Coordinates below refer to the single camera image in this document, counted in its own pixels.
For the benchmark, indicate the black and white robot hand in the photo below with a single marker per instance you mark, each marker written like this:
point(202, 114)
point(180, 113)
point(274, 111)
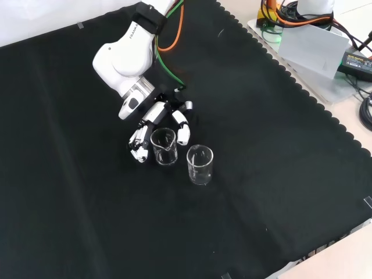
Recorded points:
point(157, 112)

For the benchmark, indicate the clear glass beaker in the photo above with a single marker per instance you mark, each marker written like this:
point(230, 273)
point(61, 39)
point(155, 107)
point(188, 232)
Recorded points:
point(167, 159)
point(200, 178)

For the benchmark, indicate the black cloth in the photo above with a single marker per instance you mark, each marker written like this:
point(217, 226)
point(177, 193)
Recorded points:
point(87, 174)

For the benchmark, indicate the clear tape piece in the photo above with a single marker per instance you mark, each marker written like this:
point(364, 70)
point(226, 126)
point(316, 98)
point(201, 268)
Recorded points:
point(368, 202)
point(80, 26)
point(226, 276)

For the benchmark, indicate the yellow stop button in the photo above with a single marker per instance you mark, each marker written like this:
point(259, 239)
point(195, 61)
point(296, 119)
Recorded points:
point(263, 16)

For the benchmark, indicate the pale board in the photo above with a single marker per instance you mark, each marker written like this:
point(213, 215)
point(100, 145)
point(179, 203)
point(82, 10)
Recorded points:
point(319, 87)

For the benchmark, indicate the grey white box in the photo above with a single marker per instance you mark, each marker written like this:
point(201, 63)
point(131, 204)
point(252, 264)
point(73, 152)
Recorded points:
point(311, 49)

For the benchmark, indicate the black power adapter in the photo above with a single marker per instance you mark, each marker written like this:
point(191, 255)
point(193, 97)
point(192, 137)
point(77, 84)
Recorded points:
point(356, 65)

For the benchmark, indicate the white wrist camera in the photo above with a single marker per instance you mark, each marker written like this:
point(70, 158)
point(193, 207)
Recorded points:
point(128, 109)

